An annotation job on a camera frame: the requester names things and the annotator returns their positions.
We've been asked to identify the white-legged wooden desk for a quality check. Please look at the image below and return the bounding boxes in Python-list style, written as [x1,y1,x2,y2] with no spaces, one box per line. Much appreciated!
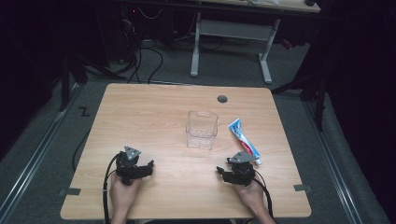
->
[190,0,322,85]

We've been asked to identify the thin black floor cable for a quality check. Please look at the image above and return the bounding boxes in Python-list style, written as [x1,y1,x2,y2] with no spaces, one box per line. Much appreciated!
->
[71,129,92,173]

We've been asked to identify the clear plastic container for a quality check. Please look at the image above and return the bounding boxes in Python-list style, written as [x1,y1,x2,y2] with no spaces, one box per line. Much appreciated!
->
[185,110,219,151]

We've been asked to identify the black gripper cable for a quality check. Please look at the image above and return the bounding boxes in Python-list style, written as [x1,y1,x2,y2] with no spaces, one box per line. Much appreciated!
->
[102,151,125,224]
[252,169,276,219]

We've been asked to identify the person's right hand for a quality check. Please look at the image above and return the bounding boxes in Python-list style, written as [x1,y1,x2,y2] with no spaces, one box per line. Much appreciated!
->
[233,177,269,217]

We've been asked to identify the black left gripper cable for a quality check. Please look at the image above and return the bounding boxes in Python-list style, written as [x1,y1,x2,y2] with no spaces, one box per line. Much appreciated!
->
[102,151,125,224]

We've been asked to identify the black metal stand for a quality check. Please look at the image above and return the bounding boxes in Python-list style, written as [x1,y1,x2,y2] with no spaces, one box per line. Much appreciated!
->
[271,70,330,133]
[58,51,127,113]

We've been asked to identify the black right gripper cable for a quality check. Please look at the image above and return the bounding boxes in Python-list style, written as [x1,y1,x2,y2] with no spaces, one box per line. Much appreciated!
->
[252,169,276,219]

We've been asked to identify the grey tape strip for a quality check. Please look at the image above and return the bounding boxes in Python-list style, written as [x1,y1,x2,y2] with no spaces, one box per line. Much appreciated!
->
[292,183,313,192]
[58,187,82,197]

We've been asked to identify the person's left hand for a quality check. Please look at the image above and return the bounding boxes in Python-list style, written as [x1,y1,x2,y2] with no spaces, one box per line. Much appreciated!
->
[108,173,141,217]

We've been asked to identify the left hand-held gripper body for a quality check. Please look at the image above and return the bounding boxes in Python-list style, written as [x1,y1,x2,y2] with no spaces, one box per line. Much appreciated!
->
[115,145,148,187]

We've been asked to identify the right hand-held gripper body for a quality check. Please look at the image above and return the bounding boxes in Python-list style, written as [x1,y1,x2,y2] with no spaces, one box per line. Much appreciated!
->
[226,150,259,188]

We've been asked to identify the white blue toothpaste tube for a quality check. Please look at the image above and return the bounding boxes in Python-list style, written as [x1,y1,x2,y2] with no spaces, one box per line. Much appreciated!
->
[227,118,263,166]

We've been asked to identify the grey metal floor rail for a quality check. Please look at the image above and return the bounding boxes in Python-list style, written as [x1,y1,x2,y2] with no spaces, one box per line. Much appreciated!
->
[0,83,83,220]
[302,98,364,224]

